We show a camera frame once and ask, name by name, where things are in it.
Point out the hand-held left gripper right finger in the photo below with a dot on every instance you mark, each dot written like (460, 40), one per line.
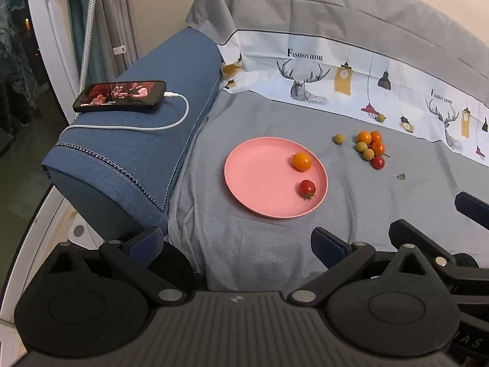
(329, 245)

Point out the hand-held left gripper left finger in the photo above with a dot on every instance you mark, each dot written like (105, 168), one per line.
(147, 241)

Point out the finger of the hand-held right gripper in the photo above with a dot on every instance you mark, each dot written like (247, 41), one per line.
(473, 210)
(416, 237)

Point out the green longan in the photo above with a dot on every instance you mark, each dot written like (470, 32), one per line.
(368, 155)
(338, 138)
(380, 117)
(361, 147)

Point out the orange kumquat with stem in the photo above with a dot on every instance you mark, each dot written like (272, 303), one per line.
(379, 147)

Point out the pink plate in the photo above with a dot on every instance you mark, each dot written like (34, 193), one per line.
(259, 176)

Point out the red cherry tomato with calyx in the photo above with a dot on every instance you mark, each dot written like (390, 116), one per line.
(307, 188)

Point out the yellow-orange kumquat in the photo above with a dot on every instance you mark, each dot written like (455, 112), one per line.
(301, 161)

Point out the grey sheet with printed band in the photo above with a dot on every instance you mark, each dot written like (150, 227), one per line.
(267, 114)

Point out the black smartphone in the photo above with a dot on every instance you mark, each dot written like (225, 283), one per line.
(122, 93)

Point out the blue sofa armrest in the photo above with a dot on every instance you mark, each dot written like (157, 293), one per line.
(172, 57)

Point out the white clip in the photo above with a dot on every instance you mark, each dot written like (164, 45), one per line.
(119, 49)

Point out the teal curtain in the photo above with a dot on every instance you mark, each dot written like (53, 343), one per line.
(74, 26)

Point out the grey curtain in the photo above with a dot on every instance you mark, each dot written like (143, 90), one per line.
(114, 7)

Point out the white door frame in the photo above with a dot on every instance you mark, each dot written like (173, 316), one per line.
(42, 26)

